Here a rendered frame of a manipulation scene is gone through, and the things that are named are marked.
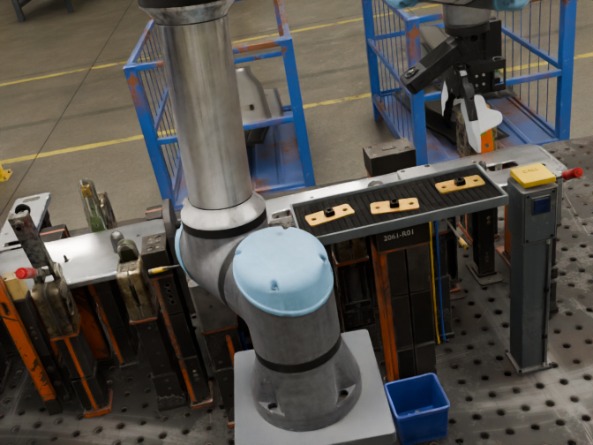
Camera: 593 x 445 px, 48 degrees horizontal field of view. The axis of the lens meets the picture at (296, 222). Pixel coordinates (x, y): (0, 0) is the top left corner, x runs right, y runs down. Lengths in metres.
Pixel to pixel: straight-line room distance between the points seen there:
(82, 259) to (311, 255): 0.89
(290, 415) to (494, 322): 0.86
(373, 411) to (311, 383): 0.10
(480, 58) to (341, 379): 0.58
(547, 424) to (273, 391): 0.70
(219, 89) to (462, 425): 0.88
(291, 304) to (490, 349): 0.86
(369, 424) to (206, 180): 0.37
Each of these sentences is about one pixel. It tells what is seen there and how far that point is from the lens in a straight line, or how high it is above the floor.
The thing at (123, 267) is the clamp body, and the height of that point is 1.07.
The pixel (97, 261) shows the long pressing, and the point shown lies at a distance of 1.57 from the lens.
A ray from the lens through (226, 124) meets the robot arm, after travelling 0.83.
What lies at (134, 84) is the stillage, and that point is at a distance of 3.28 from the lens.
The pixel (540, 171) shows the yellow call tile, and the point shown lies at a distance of 1.29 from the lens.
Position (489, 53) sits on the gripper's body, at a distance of 1.16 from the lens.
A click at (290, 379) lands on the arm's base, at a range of 0.86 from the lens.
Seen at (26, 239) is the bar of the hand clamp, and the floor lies 1.16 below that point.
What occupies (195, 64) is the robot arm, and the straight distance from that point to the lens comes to 0.80.
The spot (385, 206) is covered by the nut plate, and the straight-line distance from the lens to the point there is 1.20.
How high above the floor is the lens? 1.76
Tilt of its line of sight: 30 degrees down
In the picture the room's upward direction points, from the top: 10 degrees counter-clockwise
